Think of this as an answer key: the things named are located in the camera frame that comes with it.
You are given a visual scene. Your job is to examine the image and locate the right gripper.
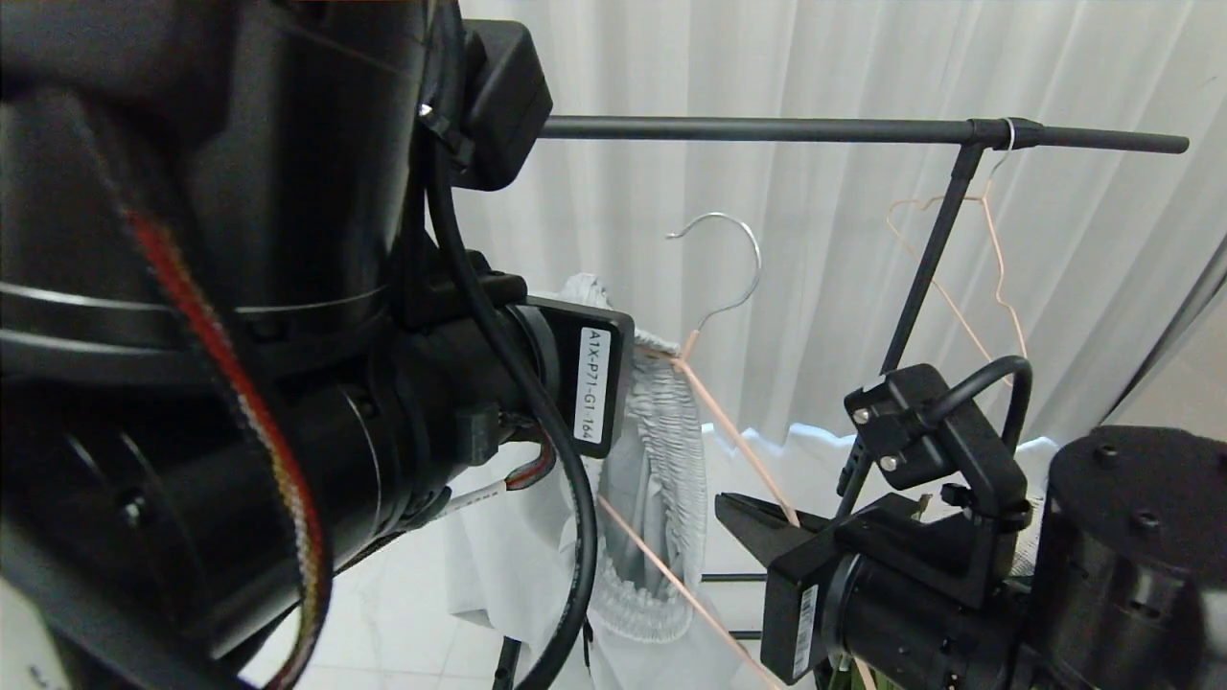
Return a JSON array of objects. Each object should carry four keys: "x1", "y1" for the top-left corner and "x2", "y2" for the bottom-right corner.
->
[{"x1": 762, "y1": 525, "x2": 1031, "y2": 690}]

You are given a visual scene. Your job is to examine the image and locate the white curtain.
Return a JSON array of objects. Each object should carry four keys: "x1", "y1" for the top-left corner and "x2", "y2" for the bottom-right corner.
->
[{"x1": 422, "y1": 0, "x2": 1227, "y2": 451}]

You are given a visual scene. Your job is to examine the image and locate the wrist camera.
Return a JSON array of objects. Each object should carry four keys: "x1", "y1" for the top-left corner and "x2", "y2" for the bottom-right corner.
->
[
  {"x1": 451, "y1": 19, "x2": 554, "y2": 193},
  {"x1": 844, "y1": 364, "x2": 1031, "y2": 610}
]

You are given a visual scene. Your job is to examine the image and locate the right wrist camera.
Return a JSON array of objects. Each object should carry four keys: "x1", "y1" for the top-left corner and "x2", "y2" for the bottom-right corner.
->
[{"x1": 844, "y1": 364, "x2": 1031, "y2": 610}]

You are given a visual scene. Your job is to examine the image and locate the black clothes rack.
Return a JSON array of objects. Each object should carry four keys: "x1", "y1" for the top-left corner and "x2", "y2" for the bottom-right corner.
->
[{"x1": 494, "y1": 115, "x2": 1190, "y2": 690}]

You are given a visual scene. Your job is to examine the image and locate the pale grey shorts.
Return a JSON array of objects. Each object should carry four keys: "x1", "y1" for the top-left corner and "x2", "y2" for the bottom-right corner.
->
[{"x1": 446, "y1": 273, "x2": 768, "y2": 690}]

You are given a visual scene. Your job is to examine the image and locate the pink clothes hanger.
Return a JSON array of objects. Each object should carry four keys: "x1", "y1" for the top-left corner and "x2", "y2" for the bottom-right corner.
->
[
  {"x1": 596, "y1": 213, "x2": 878, "y2": 690},
  {"x1": 887, "y1": 125, "x2": 1031, "y2": 384}
]

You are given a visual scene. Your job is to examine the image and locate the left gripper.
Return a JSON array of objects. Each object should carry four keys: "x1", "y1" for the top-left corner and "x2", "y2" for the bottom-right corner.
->
[{"x1": 383, "y1": 278, "x2": 636, "y2": 538}]

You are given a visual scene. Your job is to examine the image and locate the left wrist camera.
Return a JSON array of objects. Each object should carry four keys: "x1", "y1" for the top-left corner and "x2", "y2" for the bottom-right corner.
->
[{"x1": 451, "y1": 19, "x2": 554, "y2": 193}]

